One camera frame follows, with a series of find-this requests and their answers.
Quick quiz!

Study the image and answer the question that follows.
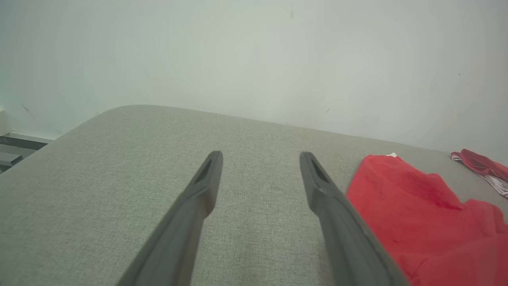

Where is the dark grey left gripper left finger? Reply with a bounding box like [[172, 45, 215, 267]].
[[116, 151, 223, 286]]

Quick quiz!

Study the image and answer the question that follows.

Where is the red garment with white band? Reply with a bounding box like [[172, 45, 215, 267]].
[[346, 153, 508, 286]]

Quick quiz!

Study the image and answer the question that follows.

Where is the red garment with striped trim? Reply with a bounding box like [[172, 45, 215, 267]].
[[450, 149, 508, 198]]

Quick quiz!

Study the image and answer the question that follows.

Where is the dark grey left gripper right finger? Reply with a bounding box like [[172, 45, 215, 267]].
[[300, 152, 411, 286]]

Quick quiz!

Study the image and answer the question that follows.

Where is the white and black wall skirting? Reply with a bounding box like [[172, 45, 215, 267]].
[[0, 132, 53, 172]]

